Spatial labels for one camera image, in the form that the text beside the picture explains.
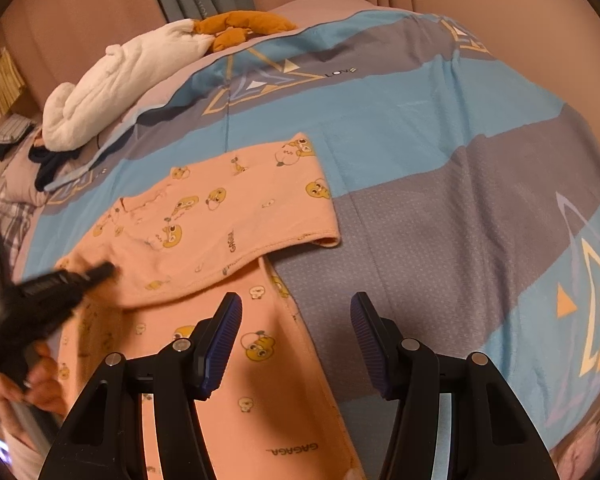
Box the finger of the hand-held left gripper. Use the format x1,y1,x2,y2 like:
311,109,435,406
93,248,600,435
22,261,117,302

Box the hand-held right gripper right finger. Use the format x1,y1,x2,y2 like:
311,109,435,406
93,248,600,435
350,291,561,480

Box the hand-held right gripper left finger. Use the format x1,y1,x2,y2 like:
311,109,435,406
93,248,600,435
37,291,243,480

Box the pink duck print pants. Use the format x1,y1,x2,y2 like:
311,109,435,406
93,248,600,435
56,256,367,480

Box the pink duck print shirt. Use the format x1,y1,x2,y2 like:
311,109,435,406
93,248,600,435
54,131,342,312

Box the person's left forearm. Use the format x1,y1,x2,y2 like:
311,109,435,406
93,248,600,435
0,427,48,480

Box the person's left hand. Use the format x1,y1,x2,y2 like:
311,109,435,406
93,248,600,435
0,342,68,443

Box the large plaid pillow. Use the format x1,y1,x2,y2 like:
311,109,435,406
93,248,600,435
0,180,47,268

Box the dark blue cloth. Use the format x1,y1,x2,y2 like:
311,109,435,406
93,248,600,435
27,141,92,194

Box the grey pink pillow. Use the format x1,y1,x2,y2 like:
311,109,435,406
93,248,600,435
0,132,50,207

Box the small plaid pillow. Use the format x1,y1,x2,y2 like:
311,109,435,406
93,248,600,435
0,114,37,157

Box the white plush goose toy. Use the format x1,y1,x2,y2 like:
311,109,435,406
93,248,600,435
42,10,299,152

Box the blue grey striped duvet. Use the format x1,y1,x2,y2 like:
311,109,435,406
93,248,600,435
27,7,600,463

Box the yellow tassel hanging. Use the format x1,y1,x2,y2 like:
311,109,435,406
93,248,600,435
0,47,27,117

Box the light brown printed cloth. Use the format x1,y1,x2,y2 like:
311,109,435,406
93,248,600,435
549,392,600,480

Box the grey pink bed sheet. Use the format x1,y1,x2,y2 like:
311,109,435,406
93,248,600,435
94,0,417,128

